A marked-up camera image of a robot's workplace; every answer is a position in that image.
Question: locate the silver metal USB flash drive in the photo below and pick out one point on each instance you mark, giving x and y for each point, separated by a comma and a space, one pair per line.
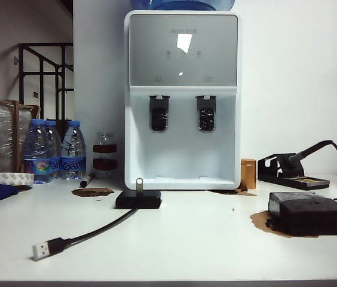
138, 184

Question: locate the black sponge block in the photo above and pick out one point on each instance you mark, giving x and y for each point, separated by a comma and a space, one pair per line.
312, 215

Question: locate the black USB hub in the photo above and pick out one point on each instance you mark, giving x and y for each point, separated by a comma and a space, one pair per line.
137, 200

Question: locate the white AUX water dispenser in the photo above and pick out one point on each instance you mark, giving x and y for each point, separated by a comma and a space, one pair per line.
180, 149

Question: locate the dark grey dispenser tap paddle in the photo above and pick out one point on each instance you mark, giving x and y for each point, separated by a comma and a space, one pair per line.
205, 113
159, 113

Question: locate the clear bottle with red bands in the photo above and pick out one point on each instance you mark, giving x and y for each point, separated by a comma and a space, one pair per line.
104, 163

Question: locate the gold metal cylinder can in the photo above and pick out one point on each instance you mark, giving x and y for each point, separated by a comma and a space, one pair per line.
248, 173

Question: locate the black marker pen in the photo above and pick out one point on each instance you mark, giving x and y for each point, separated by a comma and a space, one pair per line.
86, 180

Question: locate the clear water bottle blue cap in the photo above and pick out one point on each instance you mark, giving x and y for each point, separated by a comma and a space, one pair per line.
73, 149
37, 149
56, 143

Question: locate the black soldering iron stand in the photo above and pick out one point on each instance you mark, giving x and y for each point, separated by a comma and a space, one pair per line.
276, 175

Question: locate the brown worn table patch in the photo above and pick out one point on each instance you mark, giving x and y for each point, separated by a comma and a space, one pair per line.
259, 221

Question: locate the black soldering iron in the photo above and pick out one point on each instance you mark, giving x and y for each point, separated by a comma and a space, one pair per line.
292, 160

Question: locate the blue water jug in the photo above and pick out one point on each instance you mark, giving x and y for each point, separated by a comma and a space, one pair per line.
180, 4

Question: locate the black stair railing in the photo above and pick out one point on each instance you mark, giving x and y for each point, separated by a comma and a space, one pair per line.
41, 71

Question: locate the white tape roll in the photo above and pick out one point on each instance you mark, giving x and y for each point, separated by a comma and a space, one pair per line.
4, 178

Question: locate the small dark wall sign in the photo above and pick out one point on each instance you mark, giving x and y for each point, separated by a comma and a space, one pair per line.
35, 94

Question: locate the wooden frame with plastic wrap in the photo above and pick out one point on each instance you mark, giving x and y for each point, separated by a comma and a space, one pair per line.
1, 134

